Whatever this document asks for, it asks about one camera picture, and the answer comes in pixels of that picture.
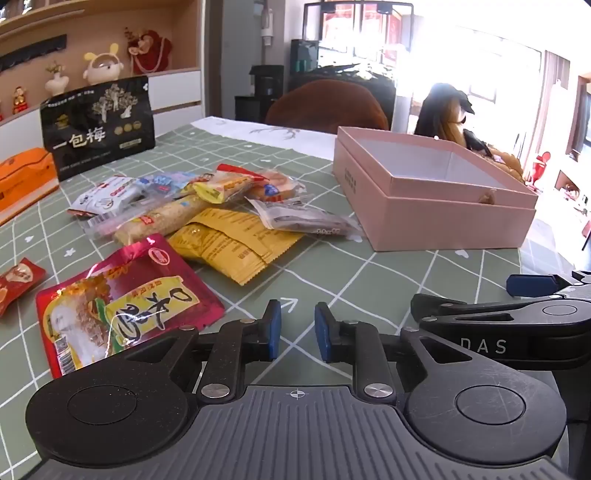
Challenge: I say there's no blue cartoon snack packet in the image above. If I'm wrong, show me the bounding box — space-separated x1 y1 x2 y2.
134 172 199 199

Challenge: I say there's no clear packet with dark filling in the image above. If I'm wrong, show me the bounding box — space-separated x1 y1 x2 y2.
247 198 365 241

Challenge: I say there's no tan leather armchair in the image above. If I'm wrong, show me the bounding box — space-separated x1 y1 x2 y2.
413 83 527 185

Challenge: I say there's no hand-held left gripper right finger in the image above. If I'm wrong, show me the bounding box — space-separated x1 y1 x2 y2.
315 302 467 402

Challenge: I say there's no clear sesame bar packet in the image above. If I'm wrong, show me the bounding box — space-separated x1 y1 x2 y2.
85 194 218 245

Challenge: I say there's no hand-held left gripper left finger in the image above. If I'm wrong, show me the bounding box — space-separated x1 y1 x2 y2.
124 300 283 403

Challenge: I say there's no yellow and red snack packet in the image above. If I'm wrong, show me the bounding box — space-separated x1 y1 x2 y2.
191 164 264 204

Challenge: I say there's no white vase with plant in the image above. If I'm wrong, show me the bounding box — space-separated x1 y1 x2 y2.
45 60 70 97

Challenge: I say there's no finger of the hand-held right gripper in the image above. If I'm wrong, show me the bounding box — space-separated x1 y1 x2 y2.
505 270 591 301
410 293 546 332

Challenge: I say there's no white and yellow bunny figure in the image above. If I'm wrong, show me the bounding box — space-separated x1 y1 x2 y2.
83 43 125 86

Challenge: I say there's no sheer curtain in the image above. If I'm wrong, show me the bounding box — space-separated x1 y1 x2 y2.
540 48 578 162

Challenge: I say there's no black bin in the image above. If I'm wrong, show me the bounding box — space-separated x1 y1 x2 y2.
235 65 284 123

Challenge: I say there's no small red snack packet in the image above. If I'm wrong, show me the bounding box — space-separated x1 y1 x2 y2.
0 257 47 319

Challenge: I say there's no red monkey plush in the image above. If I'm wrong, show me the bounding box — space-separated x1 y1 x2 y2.
124 27 172 75

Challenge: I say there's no clear bread packet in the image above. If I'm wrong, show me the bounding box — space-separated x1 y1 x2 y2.
252 170 308 201

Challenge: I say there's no pink cardboard box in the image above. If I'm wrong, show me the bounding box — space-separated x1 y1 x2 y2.
332 126 539 252

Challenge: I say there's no wooden shelf unit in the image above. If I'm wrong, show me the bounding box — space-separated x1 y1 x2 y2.
0 0 206 139

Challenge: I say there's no black jacket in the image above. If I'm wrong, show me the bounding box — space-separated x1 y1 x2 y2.
413 83 476 139

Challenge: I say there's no white and red snack packet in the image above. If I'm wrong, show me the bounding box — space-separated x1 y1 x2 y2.
67 175 139 217

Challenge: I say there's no orange box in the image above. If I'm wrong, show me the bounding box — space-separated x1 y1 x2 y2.
0 148 61 227

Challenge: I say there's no black stand-up snack pouch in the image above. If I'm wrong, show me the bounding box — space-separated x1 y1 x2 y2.
39 75 156 182

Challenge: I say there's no large red chicken snack packet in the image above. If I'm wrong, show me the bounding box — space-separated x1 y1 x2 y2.
36 233 225 379

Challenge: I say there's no dark clothing on armchair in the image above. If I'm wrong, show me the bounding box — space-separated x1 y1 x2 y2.
462 129 488 155

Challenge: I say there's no black box device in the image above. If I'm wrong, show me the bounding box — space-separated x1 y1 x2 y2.
290 39 320 75

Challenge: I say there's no white wall device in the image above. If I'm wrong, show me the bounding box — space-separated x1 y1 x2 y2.
261 0 278 47

